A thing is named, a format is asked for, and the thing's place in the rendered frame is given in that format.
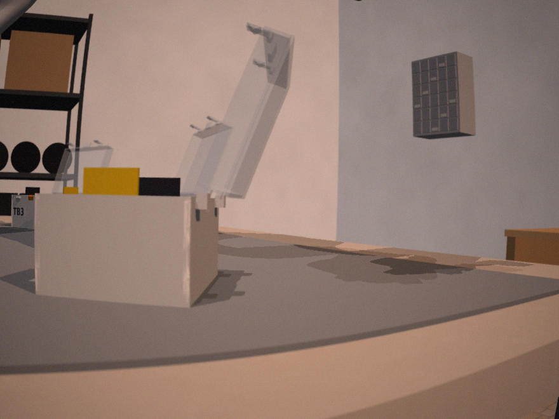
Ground grey bench mat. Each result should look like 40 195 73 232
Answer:
0 223 559 375

